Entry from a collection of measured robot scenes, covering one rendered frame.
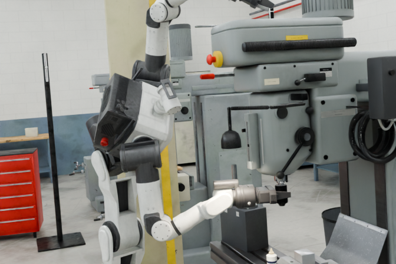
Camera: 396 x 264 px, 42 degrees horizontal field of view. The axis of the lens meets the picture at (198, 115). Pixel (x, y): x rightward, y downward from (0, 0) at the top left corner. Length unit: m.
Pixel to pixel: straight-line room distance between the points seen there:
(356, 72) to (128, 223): 1.17
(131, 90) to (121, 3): 1.60
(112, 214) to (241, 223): 0.58
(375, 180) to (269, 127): 0.51
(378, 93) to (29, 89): 9.39
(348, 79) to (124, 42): 1.92
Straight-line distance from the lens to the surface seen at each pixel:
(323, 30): 1.98
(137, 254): 2.48
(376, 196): 2.18
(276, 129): 1.92
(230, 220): 2.49
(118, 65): 3.57
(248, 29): 1.84
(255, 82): 1.88
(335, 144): 2.02
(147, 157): 1.95
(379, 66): 1.82
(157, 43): 2.19
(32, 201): 6.36
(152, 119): 2.05
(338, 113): 2.02
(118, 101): 2.03
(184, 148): 10.45
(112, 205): 2.38
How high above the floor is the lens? 1.68
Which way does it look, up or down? 4 degrees down
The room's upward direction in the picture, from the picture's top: 4 degrees counter-clockwise
